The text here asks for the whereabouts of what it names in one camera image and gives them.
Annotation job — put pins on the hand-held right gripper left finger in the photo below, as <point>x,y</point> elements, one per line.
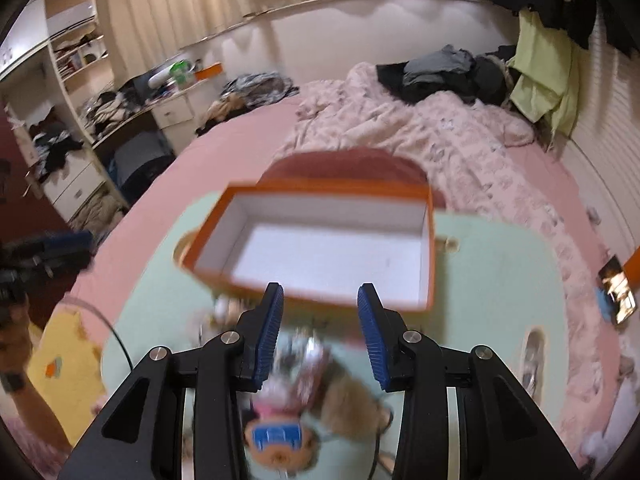
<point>267,340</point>

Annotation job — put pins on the beige brown clothes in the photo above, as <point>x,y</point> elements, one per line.
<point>220,115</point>

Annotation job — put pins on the light green hanging cloth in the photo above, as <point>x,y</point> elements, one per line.
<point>540,75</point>

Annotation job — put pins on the white desk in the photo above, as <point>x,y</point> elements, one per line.
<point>172,112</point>

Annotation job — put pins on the pink floral blanket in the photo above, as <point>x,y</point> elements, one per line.
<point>450,125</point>

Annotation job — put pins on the white slatted panel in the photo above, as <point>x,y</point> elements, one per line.
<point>610,150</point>

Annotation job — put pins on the person's left forearm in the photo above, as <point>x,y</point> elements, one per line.
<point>30,410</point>

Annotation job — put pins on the red cushion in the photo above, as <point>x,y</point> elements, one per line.
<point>350,165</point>

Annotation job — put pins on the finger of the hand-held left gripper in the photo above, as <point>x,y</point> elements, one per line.
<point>70,244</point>

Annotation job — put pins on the mint cartoon lap table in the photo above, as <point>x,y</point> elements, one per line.
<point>490,280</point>

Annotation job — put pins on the black clothes heap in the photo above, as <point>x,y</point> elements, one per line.
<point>52,147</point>

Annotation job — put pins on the small blue pad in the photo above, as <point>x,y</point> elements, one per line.
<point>604,305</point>

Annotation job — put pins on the orange cardboard box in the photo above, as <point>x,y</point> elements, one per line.
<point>320,260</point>

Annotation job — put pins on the brown bear plush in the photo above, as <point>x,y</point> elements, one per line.
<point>280,452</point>

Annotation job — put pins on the white curved headboard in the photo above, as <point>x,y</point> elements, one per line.
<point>325,35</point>

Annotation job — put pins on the white drawer cabinet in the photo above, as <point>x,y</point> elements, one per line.
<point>75,190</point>

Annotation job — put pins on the orange bottle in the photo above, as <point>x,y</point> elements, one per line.
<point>636,270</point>

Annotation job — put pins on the yellow cushion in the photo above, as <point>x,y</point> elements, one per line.
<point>65,355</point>

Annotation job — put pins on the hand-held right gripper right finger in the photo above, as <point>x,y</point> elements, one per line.
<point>372,340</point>

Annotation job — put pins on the smartphone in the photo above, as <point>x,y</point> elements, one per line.
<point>617,290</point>

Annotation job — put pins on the grey patterned clothes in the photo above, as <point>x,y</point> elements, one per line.
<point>260,87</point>

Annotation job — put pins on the dark patterned pouch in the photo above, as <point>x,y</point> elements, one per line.
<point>310,375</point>

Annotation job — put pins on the clothes heap on desk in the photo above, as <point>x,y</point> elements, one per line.
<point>112,110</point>

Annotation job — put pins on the pile of dark clothes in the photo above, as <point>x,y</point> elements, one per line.
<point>440,72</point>

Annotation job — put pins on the pink bed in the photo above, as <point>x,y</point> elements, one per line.
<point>225,160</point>

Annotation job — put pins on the white wall shelf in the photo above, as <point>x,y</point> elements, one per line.
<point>75,55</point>

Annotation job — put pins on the white roll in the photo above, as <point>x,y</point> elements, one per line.
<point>159,80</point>

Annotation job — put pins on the small orange box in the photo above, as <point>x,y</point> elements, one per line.
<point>208,71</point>

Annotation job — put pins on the beige fluffy pompom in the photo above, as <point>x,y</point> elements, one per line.
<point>350,405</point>

